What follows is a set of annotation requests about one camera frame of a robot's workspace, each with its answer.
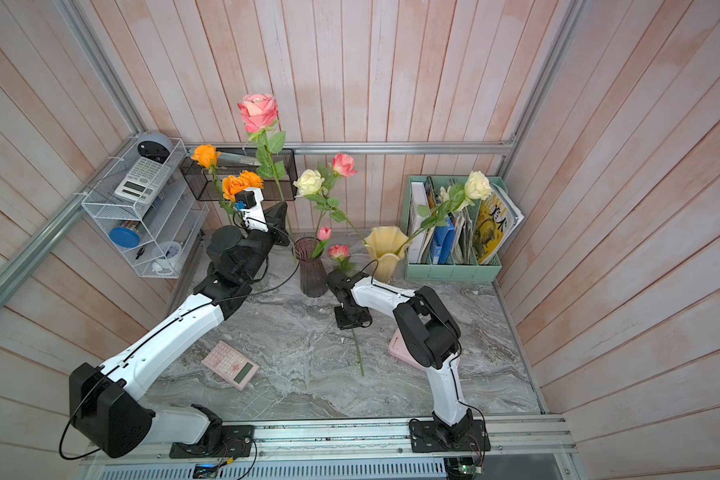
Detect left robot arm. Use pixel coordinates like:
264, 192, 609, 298
64, 202, 290, 458

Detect orange rose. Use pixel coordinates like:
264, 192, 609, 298
221, 176, 249, 215
191, 144, 234, 223
239, 171, 263, 189

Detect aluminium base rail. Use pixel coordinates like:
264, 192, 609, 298
79, 414, 588, 479

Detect pink tulip bud flower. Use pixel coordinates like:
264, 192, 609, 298
311, 227, 332, 259

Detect white calculator on shelf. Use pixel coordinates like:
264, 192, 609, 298
114, 157, 170, 205

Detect yellow ruffled vase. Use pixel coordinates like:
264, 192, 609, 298
364, 226, 409, 283

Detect white strip on basket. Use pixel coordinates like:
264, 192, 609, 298
218, 151, 261, 166

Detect green file organizer box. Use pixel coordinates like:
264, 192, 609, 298
396, 175, 507, 283

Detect round black white device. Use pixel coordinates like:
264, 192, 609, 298
137, 132, 174, 164

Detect purple ribbed glass vase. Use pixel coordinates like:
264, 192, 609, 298
294, 237, 328, 298

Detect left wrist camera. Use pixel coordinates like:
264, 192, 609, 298
235, 187, 268, 232

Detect white wire mesh shelf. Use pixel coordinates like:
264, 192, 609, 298
82, 135, 208, 279

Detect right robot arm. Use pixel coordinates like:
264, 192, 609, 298
326, 270, 490, 454

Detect pink calculator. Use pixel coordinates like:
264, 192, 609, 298
201, 341, 259, 391

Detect yellow magazine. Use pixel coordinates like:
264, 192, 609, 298
472, 182, 524, 265

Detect clear glass cylinder vase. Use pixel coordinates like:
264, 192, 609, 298
242, 261, 269, 288

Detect blue lid jar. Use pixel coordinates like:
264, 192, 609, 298
108, 220, 141, 249

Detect pink rose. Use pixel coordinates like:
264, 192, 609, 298
328, 245, 365, 376
237, 93, 298, 259
315, 153, 358, 233

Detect blue folder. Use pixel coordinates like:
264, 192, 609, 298
430, 215, 455, 265

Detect white book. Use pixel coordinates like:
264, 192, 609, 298
407, 182, 430, 264

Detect black wire basket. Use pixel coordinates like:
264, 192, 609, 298
179, 148, 300, 203

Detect pink case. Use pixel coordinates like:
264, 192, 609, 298
388, 329, 426, 371

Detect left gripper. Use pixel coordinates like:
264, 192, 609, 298
238, 200, 291, 281

